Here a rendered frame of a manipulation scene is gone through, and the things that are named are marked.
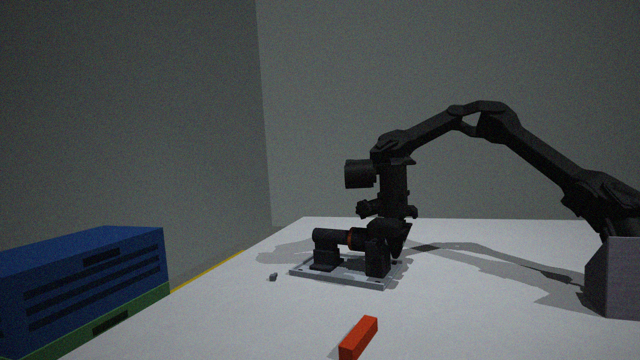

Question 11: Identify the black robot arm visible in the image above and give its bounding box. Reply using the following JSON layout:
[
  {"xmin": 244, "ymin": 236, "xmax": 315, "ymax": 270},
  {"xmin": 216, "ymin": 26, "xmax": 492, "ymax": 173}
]
[{"xmin": 344, "ymin": 100, "xmax": 640, "ymax": 244}]

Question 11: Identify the red-brown rectangular block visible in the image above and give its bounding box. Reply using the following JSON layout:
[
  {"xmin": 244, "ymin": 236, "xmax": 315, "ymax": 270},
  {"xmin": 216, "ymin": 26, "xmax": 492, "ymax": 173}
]
[{"xmin": 338, "ymin": 315, "xmax": 378, "ymax": 360}]

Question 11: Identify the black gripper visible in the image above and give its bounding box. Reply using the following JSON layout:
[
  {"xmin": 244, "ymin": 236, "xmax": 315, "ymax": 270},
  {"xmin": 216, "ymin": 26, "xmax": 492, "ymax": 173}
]
[{"xmin": 366, "ymin": 186, "xmax": 418, "ymax": 259}]

